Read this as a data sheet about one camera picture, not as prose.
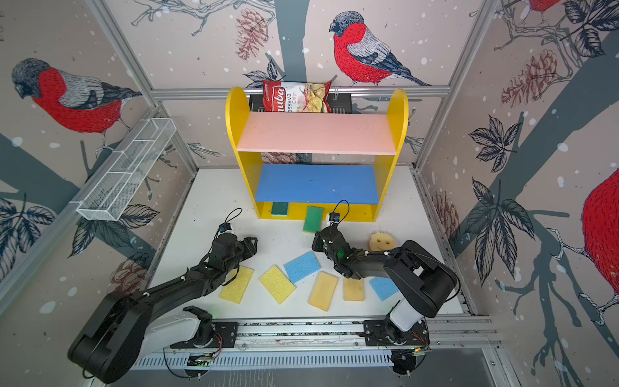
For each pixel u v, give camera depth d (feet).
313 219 3.24
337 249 2.25
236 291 2.67
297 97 2.81
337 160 4.04
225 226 2.61
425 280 1.48
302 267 2.83
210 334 2.34
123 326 1.38
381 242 3.02
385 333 2.15
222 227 2.62
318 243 2.60
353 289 2.67
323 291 2.67
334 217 2.64
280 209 3.33
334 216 2.66
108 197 2.34
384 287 2.70
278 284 2.75
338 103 3.01
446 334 2.45
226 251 2.28
